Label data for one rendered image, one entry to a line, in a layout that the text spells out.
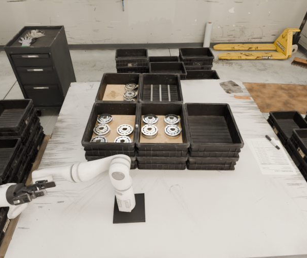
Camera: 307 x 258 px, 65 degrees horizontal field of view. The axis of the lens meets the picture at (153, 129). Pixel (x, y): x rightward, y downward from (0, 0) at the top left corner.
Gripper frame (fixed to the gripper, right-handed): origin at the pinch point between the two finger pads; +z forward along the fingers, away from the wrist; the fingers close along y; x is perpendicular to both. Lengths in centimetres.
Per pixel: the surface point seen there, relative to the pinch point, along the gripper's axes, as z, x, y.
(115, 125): 2, -3, 78
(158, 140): 29, 11, 70
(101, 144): 2.2, 0.8, 48.6
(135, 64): -6, -43, 226
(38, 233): -30.4, 30.2, 19.8
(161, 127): 31, 6, 80
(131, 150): 16, 9, 54
